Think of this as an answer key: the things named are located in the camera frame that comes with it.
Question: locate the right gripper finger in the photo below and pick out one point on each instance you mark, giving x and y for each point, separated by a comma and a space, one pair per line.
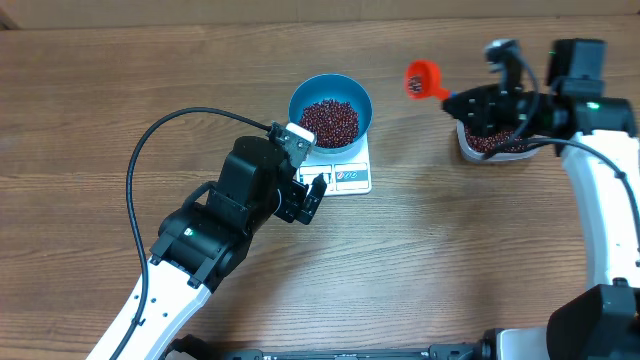
457, 100
457, 112

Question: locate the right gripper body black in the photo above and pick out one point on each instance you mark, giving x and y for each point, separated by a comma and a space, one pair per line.
512, 113

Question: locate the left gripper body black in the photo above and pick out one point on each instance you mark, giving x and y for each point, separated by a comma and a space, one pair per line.
291, 199

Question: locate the red measuring scoop blue handle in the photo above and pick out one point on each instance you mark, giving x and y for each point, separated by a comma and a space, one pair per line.
423, 80

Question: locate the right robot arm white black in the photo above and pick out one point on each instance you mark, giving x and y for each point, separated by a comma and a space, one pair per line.
596, 138

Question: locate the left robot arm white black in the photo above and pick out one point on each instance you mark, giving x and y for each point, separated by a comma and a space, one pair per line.
203, 241

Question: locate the white digital kitchen scale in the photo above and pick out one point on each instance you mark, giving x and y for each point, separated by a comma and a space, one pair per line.
345, 172

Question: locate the red beans in bowl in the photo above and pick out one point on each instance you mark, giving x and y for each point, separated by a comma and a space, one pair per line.
335, 124

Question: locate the teal bowl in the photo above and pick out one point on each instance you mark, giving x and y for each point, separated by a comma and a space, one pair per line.
333, 86

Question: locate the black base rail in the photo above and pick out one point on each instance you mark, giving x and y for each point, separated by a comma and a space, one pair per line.
191, 347

